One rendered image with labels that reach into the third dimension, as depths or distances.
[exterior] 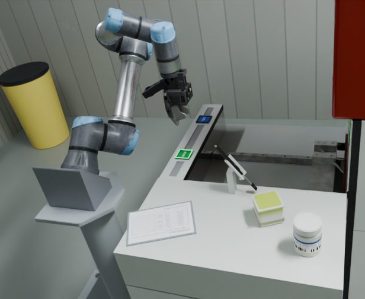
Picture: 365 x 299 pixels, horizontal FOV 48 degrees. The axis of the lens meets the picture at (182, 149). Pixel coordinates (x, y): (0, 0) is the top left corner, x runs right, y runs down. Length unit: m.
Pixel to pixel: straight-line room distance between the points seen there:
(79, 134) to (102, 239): 0.46
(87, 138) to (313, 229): 0.94
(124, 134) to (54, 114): 2.21
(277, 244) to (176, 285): 0.31
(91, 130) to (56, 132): 2.26
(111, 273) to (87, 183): 0.53
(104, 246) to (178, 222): 0.63
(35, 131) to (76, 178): 2.33
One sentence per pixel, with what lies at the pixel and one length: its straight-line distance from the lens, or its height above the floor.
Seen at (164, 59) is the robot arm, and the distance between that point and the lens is 1.33.
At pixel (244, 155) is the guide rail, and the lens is 1.69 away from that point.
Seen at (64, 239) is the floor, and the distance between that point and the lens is 2.87.
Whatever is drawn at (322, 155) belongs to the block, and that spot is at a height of 0.91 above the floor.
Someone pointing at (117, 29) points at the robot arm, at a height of 1.46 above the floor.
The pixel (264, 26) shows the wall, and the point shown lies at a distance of 3.26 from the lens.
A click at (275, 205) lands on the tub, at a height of 1.03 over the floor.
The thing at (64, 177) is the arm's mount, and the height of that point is 0.98.
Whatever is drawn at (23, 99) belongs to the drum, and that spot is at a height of 0.52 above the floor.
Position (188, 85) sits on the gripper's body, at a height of 1.25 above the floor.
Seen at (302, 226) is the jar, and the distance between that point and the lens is 1.08.
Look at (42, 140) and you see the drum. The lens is 3.90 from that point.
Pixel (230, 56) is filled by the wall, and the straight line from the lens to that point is 3.39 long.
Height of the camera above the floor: 1.82
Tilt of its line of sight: 33 degrees down
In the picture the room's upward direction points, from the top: 12 degrees counter-clockwise
